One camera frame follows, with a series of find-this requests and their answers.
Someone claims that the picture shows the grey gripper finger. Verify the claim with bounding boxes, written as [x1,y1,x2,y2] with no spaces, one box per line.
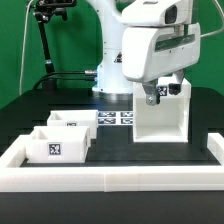
[143,81,160,106]
[169,69,184,95]

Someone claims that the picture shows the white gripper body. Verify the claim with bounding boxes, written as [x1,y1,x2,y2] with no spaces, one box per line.
[122,23,200,83]

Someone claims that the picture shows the white drawer cabinet frame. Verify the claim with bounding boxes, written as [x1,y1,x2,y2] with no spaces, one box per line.
[133,77,191,143]

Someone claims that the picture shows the white front drawer box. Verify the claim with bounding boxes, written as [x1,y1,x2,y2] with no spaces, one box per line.
[25,126,91,163]

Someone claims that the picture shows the white drawer box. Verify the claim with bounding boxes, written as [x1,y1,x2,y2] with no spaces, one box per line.
[25,126,91,163]
[47,110,98,139]

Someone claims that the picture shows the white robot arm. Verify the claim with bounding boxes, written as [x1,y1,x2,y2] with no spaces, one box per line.
[87,0,200,105]

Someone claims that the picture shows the white rear drawer box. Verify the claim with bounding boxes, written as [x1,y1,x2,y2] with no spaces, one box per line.
[47,110,98,139]

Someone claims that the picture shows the white marker tag plate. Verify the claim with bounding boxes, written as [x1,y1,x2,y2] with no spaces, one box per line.
[98,111,133,126]

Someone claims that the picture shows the white U-shaped border fence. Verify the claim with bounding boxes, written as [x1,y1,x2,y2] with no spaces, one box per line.
[0,133,224,192]

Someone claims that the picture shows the black base cables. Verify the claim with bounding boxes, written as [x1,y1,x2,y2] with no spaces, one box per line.
[32,69,99,91]

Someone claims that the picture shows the black camera stand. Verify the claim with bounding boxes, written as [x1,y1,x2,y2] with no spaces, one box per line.
[25,0,78,90]

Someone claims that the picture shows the white thin cable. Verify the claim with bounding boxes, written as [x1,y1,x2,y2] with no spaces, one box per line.
[18,0,36,96]

